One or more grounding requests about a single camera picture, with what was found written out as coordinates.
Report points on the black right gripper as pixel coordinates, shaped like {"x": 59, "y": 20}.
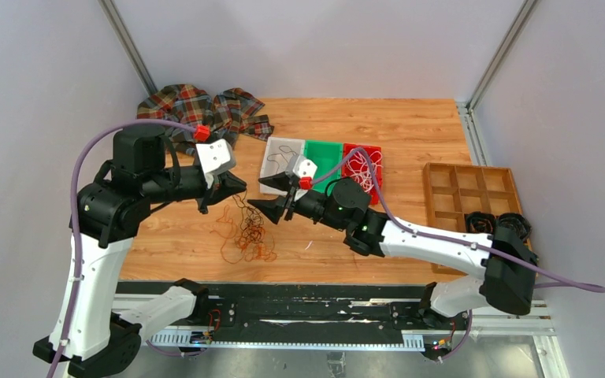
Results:
{"x": 271, "y": 209}

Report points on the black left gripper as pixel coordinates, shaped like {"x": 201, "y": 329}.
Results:
{"x": 226, "y": 183}

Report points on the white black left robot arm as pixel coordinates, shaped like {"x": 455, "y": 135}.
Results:
{"x": 89, "y": 336}

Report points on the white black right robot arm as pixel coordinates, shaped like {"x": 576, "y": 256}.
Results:
{"x": 497, "y": 266}

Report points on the white plastic bin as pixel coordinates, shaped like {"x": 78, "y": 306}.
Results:
{"x": 278, "y": 152}

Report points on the green plastic bin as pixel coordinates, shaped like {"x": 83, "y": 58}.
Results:
{"x": 325, "y": 155}

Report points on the plaid flannel shirt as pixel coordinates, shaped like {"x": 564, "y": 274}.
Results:
{"x": 227, "y": 115}

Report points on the red plastic bin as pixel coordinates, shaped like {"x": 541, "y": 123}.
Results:
{"x": 364, "y": 171}

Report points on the wooden compartment tray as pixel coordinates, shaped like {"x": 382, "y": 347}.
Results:
{"x": 471, "y": 198}

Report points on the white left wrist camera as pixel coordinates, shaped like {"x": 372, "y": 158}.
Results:
{"x": 215, "y": 158}

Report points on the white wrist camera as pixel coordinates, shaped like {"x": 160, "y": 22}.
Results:
{"x": 215, "y": 158}
{"x": 299, "y": 167}

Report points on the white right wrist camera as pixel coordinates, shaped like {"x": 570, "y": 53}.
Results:
{"x": 299, "y": 167}

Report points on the black mounting rail base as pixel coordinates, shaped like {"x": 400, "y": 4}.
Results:
{"x": 298, "y": 316}

